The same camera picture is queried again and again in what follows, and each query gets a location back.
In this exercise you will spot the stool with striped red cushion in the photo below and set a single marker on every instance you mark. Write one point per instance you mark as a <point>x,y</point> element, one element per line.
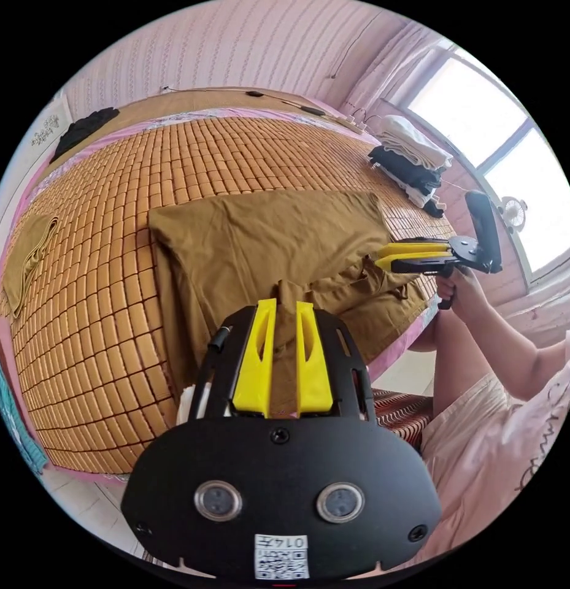
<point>399,412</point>

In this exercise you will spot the black garment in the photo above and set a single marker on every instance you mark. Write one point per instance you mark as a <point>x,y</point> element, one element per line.
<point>82,131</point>

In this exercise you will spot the brown long sleeve shirt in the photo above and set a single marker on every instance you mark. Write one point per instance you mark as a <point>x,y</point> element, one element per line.
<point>266,239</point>

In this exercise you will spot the small white fan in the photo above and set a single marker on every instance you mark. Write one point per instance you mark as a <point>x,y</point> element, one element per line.
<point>513,212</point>

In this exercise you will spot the person's right forearm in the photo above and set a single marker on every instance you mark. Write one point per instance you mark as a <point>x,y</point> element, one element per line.
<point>519,349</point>

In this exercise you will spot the teal knitted cloth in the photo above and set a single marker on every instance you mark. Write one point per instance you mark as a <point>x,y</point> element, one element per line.
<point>13,414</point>

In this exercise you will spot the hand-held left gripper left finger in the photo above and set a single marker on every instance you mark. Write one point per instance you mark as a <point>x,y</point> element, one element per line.
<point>254,368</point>

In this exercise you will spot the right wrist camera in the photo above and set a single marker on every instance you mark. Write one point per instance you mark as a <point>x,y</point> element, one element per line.
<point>485,225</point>

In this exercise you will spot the pile of clothes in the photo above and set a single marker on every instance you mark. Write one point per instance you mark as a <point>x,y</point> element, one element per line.
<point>413,161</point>

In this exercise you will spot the pink curtain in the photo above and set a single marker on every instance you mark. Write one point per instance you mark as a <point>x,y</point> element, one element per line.
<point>390,69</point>

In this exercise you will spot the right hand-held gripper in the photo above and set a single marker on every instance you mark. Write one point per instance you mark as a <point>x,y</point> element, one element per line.
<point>469,250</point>

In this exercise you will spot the person's body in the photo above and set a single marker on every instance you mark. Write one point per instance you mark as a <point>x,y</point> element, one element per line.
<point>487,460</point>

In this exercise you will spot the person's right hand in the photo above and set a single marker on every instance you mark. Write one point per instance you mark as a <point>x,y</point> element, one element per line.
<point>466,290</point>

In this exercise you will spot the folded brown garment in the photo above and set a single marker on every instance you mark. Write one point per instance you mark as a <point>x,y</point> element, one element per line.
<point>29,257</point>

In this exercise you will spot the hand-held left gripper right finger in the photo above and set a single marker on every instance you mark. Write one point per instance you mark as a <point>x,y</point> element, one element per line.
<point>315,372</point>

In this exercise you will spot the window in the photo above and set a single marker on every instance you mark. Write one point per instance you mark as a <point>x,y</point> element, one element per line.
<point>510,138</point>

